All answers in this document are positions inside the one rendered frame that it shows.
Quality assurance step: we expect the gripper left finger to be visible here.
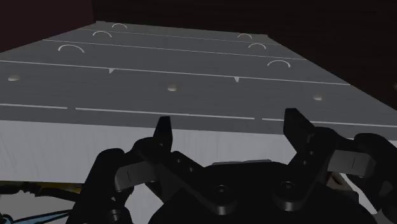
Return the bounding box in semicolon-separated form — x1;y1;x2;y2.
66;116;239;224

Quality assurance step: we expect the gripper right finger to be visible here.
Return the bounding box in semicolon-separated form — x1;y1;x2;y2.
270;108;397;224

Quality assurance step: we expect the black and yellow object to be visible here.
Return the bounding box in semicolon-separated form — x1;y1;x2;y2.
0;181;85;202

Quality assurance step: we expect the blue thin object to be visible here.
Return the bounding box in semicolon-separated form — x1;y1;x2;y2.
0;209;74;224

